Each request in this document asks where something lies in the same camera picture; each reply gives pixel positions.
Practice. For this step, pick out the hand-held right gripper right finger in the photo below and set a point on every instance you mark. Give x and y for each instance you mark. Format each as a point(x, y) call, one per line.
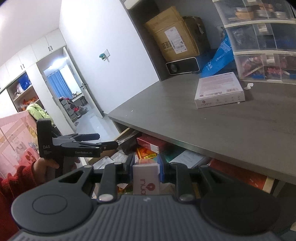
point(162, 172)

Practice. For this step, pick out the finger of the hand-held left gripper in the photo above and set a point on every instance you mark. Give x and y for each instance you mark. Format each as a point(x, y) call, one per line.
point(106, 145)
point(78, 137)

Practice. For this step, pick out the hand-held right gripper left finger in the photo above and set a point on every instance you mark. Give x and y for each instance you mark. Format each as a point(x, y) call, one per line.
point(131, 162)

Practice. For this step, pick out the white box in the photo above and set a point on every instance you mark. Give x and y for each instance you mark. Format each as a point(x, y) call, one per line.
point(146, 179)
point(219, 89)

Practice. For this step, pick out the white drawer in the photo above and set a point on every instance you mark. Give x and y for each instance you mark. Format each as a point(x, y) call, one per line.
point(123, 134)

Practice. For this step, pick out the large clear drawer organizer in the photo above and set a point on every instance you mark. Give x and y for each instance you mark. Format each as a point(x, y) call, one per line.
point(261, 34)

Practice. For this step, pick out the person's left hand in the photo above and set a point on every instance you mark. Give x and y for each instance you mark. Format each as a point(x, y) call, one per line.
point(42, 169)

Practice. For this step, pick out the orange box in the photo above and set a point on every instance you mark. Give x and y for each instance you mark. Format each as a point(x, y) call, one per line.
point(144, 153)

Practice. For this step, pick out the dark green box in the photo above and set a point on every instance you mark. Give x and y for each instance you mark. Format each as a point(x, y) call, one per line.
point(173, 151)

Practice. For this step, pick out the white booklet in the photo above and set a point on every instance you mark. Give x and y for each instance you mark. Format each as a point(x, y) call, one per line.
point(187, 158)

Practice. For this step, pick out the green jacket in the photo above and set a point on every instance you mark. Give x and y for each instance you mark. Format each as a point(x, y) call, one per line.
point(38, 111)

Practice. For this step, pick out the pink printed blanket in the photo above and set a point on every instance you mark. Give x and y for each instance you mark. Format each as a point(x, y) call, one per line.
point(16, 139)

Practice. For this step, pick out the red box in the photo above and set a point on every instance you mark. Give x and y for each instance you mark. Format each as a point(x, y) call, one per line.
point(152, 142)

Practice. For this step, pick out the blue curtain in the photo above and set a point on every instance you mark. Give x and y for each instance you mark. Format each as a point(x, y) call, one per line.
point(60, 84)

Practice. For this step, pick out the white wardrobe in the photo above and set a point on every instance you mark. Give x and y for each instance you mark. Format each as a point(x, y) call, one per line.
point(23, 69)

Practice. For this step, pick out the orange red book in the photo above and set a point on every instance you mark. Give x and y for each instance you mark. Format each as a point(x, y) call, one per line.
point(240, 175)

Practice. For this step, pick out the black and white projector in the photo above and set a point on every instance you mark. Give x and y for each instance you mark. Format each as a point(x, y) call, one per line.
point(182, 65)

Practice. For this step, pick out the white paper scrap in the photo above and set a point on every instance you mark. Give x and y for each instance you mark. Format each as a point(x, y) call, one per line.
point(248, 85)

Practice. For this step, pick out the blue plastic bag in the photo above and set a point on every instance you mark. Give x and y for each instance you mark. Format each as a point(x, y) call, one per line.
point(217, 59)

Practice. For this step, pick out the brown cardboard box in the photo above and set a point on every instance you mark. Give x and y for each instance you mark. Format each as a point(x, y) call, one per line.
point(171, 34)

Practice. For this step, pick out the white wall switch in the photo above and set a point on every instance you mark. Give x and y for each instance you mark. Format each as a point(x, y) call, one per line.
point(105, 55)

